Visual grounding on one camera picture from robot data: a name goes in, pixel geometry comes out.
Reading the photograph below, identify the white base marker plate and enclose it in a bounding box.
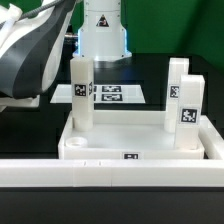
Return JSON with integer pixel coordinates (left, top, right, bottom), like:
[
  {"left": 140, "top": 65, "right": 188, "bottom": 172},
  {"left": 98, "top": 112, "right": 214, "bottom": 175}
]
[{"left": 51, "top": 84, "right": 145, "bottom": 104}]

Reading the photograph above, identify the white desk top tray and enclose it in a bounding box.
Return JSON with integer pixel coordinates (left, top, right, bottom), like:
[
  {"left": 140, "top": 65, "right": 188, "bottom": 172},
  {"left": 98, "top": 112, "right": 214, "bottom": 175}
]
[{"left": 58, "top": 110, "right": 204, "bottom": 160}]

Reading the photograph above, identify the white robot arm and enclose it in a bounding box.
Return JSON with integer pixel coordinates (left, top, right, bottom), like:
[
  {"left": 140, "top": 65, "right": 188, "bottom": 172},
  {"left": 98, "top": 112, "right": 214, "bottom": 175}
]
[{"left": 0, "top": 0, "right": 132, "bottom": 112}]

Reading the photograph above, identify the white L-shaped obstacle fence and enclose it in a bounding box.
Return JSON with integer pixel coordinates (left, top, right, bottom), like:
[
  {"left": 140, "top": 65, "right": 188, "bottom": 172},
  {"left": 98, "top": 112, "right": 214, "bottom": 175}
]
[{"left": 0, "top": 115, "right": 224, "bottom": 187}]

